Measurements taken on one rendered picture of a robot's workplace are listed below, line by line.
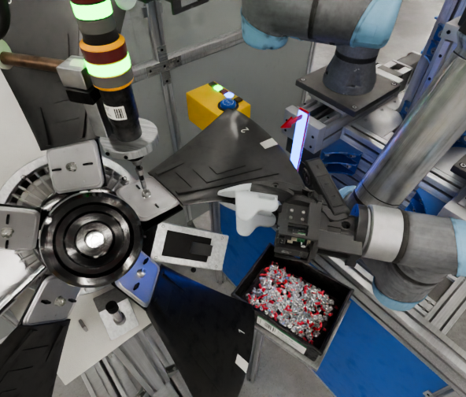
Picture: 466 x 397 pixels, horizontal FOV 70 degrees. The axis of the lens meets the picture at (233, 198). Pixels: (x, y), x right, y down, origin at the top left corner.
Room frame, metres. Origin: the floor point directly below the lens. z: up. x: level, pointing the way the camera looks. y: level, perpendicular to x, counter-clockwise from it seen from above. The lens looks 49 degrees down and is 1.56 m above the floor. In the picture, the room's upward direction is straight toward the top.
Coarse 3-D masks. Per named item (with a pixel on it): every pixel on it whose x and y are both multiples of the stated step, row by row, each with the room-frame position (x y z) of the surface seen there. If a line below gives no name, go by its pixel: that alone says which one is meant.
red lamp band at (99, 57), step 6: (120, 48) 0.32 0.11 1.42; (126, 48) 0.33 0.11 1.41; (84, 54) 0.32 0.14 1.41; (90, 54) 0.31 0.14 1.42; (96, 54) 0.31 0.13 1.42; (102, 54) 0.31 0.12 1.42; (108, 54) 0.31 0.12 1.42; (114, 54) 0.32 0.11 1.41; (120, 54) 0.32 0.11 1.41; (126, 54) 0.33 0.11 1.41; (90, 60) 0.31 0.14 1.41; (96, 60) 0.31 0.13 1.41; (102, 60) 0.31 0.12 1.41; (108, 60) 0.31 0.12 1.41; (114, 60) 0.31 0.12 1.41
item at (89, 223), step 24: (72, 192) 0.33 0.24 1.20; (96, 192) 0.28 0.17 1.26; (48, 216) 0.24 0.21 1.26; (72, 216) 0.25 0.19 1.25; (96, 216) 0.25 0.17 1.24; (120, 216) 0.27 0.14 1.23; (48, 240) 0.22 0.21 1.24; (72, 240) 0.22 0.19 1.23; (120, 240) 0.24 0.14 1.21; (48, 264) 0.20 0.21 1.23; (72, 264) 0.21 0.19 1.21; (96, 264) 0.21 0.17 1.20; (120, 264) 0.22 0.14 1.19
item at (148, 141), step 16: (64, 64) 0.34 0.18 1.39; (64, 80) 0.33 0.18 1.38; (80, 80) 0.33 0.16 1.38; (80, 96) 0.32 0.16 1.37; (96, 96) 0.33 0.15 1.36; (96, 112) 0.32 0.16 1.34; (96, 128) 0.33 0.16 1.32; (112, 128) 0.34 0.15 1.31; (144, 128) 0.34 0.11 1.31; (112, 144) 0.31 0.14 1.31; (128, 144) 0.31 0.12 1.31; (144, 144) 0.31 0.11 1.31
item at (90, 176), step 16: (80, 144) 0.35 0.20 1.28; (96, 144) 0.34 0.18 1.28; (48, 160) 0.35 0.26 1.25; (64, 160) 0.34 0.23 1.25; (80, 160) 0.33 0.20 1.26; (96, 160) 0.33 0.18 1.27; (64, 176) 0.33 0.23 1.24; (80, 176) 0.32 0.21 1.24; (96, 176) 0.31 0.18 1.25; (64, 192) 0.32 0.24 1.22
